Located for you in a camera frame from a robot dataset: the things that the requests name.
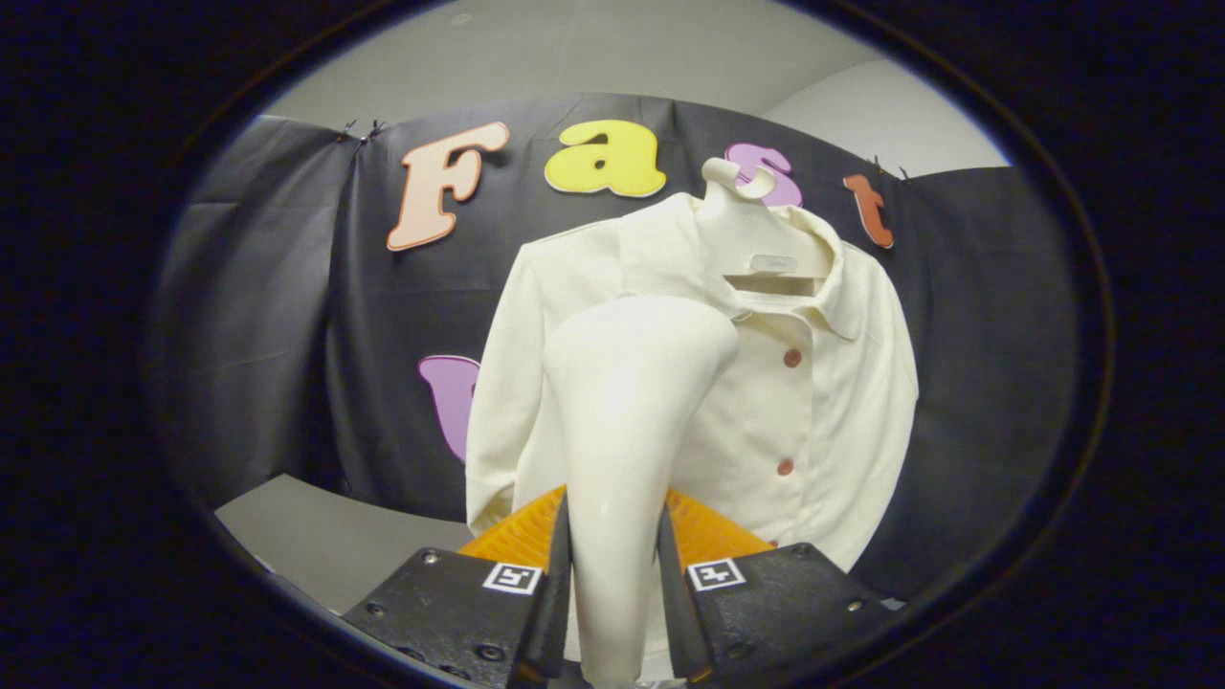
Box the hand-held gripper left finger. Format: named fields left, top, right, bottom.
left=343, top=486, right=573, bottom=688

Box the black backdrop cloth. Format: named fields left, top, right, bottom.
left=144, top=93, right=1087, bottom=604

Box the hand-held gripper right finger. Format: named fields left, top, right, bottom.
left=658, top=488, right=896, bottom=685

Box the cream button-up shirt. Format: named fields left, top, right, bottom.
left=464, top=191, right=920, bottom=661

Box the white garment steamer head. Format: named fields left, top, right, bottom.
left=541, top=295, right=740, bottom=688

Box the grey drawer cabinet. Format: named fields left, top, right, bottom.
left=212, top=474, right=475, bottom=615

